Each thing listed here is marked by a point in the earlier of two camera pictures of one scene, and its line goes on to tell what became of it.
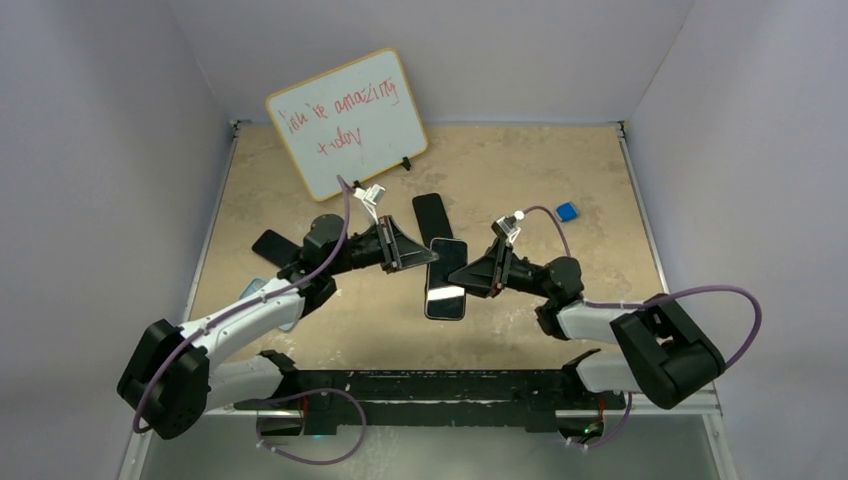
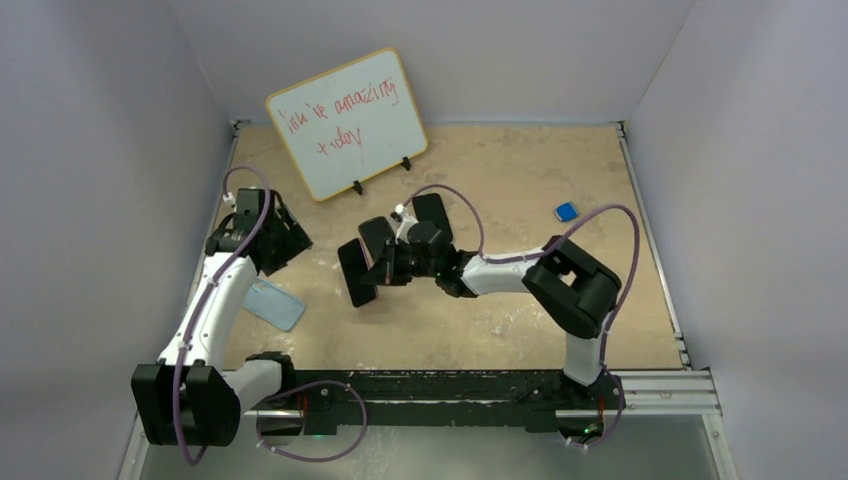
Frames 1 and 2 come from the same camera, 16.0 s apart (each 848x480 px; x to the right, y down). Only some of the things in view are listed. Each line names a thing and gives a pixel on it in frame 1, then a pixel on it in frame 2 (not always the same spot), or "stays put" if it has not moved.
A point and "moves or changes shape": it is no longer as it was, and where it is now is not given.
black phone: x=444 y=299 moves or changes shape
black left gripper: x=396 y=250 to x=295 y=241
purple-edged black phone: x=277 y=248 moves or changes shape
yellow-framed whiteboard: x=356 y=121 stays put
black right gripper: x=489 y=275 to x=386 y=272
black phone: x=431 y=216 stays put
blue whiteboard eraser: x=566 y=211 stays put
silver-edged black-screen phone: x=445 y=299 moves or changes shape
